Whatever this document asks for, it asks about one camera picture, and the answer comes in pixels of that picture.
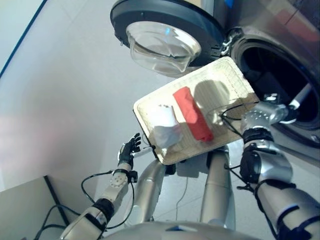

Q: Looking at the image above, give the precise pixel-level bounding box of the white cloth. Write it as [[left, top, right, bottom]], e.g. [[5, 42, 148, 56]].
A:
[[149, 104, 184, 149]]

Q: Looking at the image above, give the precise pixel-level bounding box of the round glass washer door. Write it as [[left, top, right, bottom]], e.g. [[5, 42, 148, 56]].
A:
[[109, 0, 230, 76]]

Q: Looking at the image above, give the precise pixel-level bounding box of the grey board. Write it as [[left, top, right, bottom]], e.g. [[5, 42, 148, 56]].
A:
[[0, 174, 73, 240]]

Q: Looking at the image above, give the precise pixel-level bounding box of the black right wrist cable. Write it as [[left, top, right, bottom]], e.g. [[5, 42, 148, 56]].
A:
[[219, 101, 278, 238]]

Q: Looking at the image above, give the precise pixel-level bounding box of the silver robot leg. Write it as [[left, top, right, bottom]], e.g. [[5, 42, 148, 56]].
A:
[[131, 159, 176, 226], [199, 147, 237, 230]]

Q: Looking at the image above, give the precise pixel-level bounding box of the silver right robot leg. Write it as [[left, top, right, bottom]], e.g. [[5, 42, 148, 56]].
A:
[[199, 147, 237, 230]]

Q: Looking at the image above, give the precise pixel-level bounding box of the dark grey washing machine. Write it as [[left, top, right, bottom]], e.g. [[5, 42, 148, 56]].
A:
[[212, 0, 320, 156]]

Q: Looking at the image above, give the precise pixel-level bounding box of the silver left robot leg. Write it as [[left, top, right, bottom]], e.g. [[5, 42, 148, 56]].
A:
[[131, 159, 176, 226]]

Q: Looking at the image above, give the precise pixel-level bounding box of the cream woven tray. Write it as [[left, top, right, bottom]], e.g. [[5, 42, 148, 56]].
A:
[[133, 56, 261, 166]]

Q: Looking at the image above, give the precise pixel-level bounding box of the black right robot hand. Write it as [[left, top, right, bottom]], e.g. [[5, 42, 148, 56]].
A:
[[279, 83, 313, 124]]

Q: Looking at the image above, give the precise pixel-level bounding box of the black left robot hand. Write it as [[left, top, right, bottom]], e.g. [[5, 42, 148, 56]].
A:
[[117, 132, 154, 166]]

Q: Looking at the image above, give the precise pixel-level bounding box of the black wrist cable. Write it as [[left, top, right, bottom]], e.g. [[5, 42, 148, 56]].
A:
[[32, 169, 137, 240], [219, 101, 278, 238]]

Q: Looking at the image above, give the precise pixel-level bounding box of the red cloth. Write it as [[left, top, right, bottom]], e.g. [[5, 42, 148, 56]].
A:
[[172, 86, 215, 142]]

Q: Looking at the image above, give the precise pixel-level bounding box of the thin floor cable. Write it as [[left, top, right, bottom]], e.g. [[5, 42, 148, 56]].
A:
[[175, 174, 189, 216]]

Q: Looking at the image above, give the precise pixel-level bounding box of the silver robot torso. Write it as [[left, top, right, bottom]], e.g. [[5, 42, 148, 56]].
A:
[[102, 219, 266, 240]]

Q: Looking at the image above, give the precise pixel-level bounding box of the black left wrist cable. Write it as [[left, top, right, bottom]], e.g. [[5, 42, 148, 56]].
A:
[[32, 169, 137, 240]]

